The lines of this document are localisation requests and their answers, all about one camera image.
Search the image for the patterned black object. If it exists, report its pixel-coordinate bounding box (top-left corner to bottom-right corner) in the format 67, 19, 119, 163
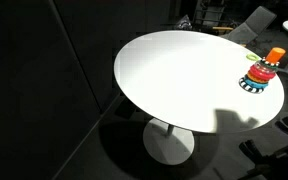
175, 14, 193, 31

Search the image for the wooden bar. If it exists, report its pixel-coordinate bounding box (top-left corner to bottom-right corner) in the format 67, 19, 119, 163
212, 25, 235, 32

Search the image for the dark metal rack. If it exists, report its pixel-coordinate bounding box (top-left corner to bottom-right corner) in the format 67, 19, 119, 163
193, 0, 238, 28

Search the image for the white table pedestal base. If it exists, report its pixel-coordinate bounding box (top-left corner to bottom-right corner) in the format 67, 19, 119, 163
142, 117, 196, 166

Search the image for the orange toy ring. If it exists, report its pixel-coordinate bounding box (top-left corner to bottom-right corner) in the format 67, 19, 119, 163
246, 70, 272, 84

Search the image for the blue toy ring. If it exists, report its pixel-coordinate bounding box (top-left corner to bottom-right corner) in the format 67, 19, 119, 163
243, 75, 270, 90

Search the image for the red toy ring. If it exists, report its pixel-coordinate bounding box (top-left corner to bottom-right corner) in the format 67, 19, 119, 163
248, 64, 277, 81

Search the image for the clear plastic toy ring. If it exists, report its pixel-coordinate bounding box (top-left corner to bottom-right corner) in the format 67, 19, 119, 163
253, 59, 279, 75

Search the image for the black white checkered ring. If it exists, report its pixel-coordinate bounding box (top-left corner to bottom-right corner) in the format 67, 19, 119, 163
259, 57, 282, 69

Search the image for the rainbow ring stacking toy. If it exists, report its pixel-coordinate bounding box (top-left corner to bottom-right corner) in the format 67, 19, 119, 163
238, 47, 287, 95

